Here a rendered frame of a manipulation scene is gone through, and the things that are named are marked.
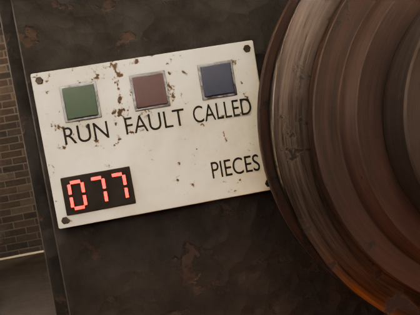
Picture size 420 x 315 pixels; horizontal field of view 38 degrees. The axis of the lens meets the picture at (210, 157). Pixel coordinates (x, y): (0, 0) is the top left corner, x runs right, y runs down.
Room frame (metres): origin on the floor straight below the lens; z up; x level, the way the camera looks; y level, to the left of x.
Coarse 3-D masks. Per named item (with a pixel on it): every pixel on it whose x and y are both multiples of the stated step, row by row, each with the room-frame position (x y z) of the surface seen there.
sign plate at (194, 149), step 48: (240, 48) 0.73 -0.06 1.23; (48, 96) 0.70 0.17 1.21; (96, 96) 0.70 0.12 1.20; (192, 96) 0.72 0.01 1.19; (240, 96) 0.73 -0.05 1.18; (48, 144) 0.70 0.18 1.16; (96, 144) 0.71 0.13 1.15; (144, 144) 0.71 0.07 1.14; (192, 144) 0.72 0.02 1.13; (240, 144) 0.73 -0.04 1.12; (96, 192) 0.70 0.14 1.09; (144, 192) 0.71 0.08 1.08; (192, 192) 0.72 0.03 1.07; (240, 192) 0.72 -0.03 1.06
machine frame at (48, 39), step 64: (0, 0) 0.80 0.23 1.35; (64, 0) 0.72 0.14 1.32; (128, 0) 0.73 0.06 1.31; (192, 0) 0.74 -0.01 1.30; (256, 0) 0.75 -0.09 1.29; (64, 64) 0.72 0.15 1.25; (256, 64) 0.75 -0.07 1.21; (256, 192) 0.75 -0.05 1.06; (64, 256) 0.72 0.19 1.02; (128, 256) 0.73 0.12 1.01; (192, 256) 0.74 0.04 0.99; (256, 256) 0.74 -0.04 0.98
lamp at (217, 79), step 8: (216, 64) 0.72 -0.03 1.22; (224, 64) 0.72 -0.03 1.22; (208, 72) 0.72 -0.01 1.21; (216, 72) 0.72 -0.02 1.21; (224, 72) 0.72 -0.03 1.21; (208, 80) 0.72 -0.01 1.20; (216, 80) 0.72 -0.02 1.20; (224, 80) 0.72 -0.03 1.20; (232, 80) 0.72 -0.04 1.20; (208, 88) 0.72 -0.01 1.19; (216, 88) 0.72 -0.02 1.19; (224, 88) 0.72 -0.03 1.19; (232, 88) 0.72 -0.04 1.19; (208, 96) 0.72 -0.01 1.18
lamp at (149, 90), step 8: (136, 80) 0.71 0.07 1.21; (144, 80) 0.71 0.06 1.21; (152, 80) 0.71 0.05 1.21; (160, 80) 0.71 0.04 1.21; (136, 88) 0.71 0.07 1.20; (144, 88) 0.71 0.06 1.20; (152, 88) 0.71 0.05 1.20; (160, 88) 0.71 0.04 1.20; (136, 96) 0.71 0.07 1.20; (144, 96) 0.71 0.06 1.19; (152, 96) 0.71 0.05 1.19; (160, 96) 0.71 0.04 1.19; (136, 104) 0.71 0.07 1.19; (144, 104) 0.71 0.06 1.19; (152, 104) 0.71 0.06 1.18; (160, 104) 0.71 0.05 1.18
